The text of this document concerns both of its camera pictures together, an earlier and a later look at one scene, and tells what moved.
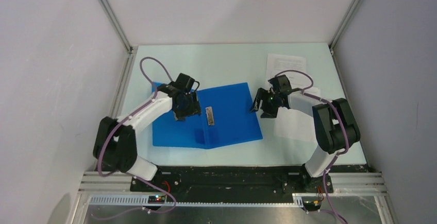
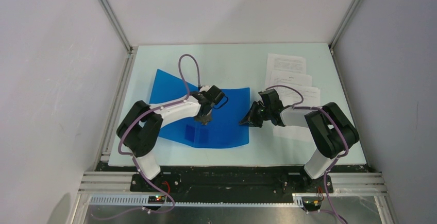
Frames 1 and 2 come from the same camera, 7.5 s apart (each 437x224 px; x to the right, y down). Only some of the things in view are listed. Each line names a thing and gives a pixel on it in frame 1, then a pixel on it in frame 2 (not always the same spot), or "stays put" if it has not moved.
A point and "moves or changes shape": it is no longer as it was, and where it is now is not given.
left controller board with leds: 156,199 stays put
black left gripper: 194,108 → 205,119
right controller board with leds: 311,203 stays put
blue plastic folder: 227,117 moves or changes shape
